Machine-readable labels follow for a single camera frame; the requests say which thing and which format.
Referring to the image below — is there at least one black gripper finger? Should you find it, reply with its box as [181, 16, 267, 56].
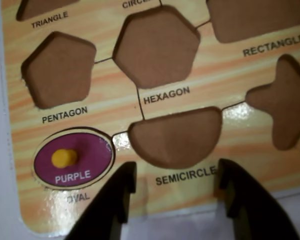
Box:
[218, 158, 300, 240]
[64, 161, 137, 240]

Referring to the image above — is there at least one purple oval piece yellow pin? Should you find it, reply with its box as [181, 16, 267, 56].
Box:
[31, 127, 116, 190]

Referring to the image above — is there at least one wooden shape puzzle board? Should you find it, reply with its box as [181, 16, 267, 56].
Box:
[1, 0, 300, 234]

